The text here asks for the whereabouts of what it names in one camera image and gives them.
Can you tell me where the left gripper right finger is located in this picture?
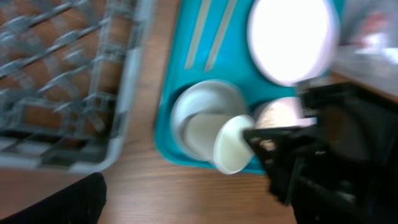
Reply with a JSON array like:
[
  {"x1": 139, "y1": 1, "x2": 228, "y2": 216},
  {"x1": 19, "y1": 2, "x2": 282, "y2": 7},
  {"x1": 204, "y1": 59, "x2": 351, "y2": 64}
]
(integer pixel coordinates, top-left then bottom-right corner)
[{"x1": 243, "y1": 83, "x2": 397, "y2": 223}]

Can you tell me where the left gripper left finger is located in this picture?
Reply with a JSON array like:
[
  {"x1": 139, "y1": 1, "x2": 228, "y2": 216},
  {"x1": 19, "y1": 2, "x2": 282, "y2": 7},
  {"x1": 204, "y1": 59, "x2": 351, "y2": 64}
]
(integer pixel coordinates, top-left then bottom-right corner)
[{"x1": 1, "y1": 172, "x2": 107, "y2": 224}]

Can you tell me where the small pink plate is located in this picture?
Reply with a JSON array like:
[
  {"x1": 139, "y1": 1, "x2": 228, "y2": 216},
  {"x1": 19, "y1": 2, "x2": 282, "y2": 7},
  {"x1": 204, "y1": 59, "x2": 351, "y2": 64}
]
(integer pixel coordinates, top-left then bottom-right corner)
[{"x1": 253, "y1": 97, "x2": 317, "y2": 129}]

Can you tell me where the white cup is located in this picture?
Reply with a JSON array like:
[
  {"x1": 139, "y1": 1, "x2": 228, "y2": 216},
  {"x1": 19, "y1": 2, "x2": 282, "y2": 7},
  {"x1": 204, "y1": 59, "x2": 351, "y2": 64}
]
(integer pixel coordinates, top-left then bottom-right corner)
[{"x1": 183, "y1": 114, "x2": 254, "y2": 175}]

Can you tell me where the wooden chopstick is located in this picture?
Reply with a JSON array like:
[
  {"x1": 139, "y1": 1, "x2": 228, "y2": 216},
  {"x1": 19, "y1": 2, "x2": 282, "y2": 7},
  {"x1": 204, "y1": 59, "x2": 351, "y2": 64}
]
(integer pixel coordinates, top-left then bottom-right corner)
[
  {"x1": 184, "y1": 0, "x2": 211, "y2": 70},
  {"x1": 205, "y1": 0, "x2": 238, "y2": 72}
]

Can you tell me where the clear plastic bin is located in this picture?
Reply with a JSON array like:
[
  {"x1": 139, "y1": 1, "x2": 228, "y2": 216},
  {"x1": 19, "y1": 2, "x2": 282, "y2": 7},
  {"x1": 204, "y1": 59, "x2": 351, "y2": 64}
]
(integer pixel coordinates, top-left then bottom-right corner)
[{"x1": 331, "y1": 0, "x2": 397, "y2": 100}]

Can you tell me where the grey plastic dish rack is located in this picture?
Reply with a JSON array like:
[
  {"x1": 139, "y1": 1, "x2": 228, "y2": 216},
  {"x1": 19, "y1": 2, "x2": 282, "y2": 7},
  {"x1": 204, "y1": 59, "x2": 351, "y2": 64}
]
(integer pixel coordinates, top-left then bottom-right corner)
[{"x1": 1, "y1": 0, "x2": 155, "y2": 173}]

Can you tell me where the large white plate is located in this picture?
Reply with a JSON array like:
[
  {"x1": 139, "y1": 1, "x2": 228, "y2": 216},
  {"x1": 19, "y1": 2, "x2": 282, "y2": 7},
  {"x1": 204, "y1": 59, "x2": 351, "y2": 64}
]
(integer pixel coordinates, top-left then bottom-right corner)
[{"x1": 247, "y1": 0, "x2": 340, "y2": 86}]

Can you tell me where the grey bowl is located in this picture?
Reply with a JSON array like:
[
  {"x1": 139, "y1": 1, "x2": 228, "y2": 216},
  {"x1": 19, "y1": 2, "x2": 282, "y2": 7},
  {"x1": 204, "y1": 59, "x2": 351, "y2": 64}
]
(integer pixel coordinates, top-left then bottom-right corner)
[{"x1": 170, "y1": 80, "x2": 249, "y2": 161}]

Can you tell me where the teal serving tray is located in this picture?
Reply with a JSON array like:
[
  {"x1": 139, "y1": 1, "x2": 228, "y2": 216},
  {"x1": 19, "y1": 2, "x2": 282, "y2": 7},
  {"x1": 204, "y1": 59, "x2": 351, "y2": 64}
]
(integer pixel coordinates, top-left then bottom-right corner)
[{"x1": 154, "y1": 0, "x2": 345, "y2": 174}]

